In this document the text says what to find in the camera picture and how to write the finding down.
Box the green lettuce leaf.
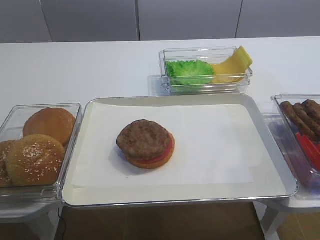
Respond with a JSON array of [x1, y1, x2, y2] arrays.
[[166, 60, 215, 86]]

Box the clear lettuce cheese container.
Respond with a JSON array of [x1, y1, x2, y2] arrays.
[[159, 46, 253, 95]]

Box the bottom bun with red sauce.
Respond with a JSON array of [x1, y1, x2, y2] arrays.
[[124, 132, 175, 169]]

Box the white paper sheet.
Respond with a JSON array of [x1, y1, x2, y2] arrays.
[[72, 103, 253, 187]]

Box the yellow cheese slice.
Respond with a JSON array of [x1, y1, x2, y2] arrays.
[[212, 46, 253, 84]]

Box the plain brown bun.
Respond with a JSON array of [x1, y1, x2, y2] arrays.
[[22, 107, 76, 146]]

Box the white metal tray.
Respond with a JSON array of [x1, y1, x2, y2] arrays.
[[61, 93, 298, 207]]

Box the clear left bun container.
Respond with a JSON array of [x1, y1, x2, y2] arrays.
[[0, 103, 82, 204]]

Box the sesame bun front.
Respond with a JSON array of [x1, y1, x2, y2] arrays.
[[5, 134, 65, 187]]

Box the clear right patty container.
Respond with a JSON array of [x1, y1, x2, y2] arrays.
[[271, 94, 320, 187]]

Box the sesame bun left edge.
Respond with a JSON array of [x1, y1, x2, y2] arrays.
[[0, 140, 15, 188]]

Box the red tomato slices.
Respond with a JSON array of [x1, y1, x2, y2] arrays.
[[295, 132, 320, 171]]

